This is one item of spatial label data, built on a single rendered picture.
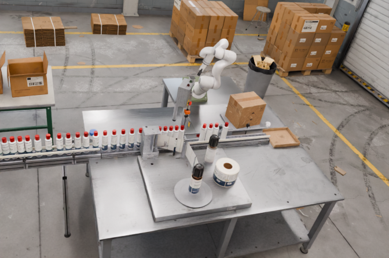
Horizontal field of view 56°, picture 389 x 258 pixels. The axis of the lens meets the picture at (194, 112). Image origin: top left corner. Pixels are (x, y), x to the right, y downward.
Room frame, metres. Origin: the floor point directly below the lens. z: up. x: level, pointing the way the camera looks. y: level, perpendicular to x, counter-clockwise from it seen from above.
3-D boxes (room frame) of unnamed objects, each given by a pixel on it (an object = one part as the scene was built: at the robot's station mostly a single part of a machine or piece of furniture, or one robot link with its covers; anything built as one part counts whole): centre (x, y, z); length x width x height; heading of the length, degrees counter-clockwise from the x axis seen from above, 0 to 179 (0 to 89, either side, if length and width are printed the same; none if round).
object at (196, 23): (6.67, 0.19, 0.45); 1.20 x 0.84 x 0.89; 28
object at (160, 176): (2.20, -0.10, 0.86); 0.80 x 0.67 x 0.05; 115
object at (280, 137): (3.07, -0.93, 0.85); 0.30 x 0.26 x 0.04; 115
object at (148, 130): (2.39, 0.32, 1.14); 0.14 x 0.11 x 0.01; 115
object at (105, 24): (6.71, 2.01, 0.11); 0.65 x 0.54 x 0.22; 114
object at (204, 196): (2.04, -0.12, 0.89); 0.31 x 0.31 x 0.01
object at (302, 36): (6.76, -1.77, 0.57); 1.20 x 0.85 x 1.14; 119
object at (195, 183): (2.04, -0.12, 1.04); 0.09 x 0.09 x 0.29
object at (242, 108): (3.24, -0.52, 0.99); 0.30 x 0.24 x 0.27; 124
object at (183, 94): (2.69, 0.11, 1.38); 0.17 x 0.10 x 0.19; 170
